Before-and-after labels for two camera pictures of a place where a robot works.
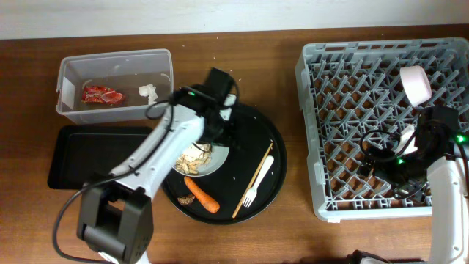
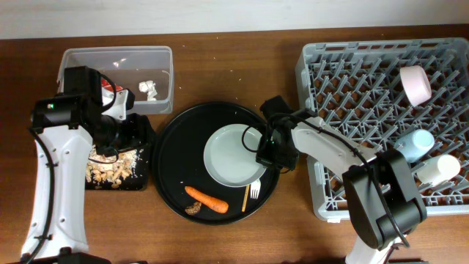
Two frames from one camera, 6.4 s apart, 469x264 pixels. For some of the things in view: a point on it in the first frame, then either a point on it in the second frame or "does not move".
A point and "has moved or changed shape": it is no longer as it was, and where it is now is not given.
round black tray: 247,185 does not move
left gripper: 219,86 → 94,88
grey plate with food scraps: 201,159 → 230,155
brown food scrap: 186,200 → 193,209
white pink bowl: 415,83 does not move
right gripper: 380,169 → 262,156
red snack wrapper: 102,94 has moved or changed shape
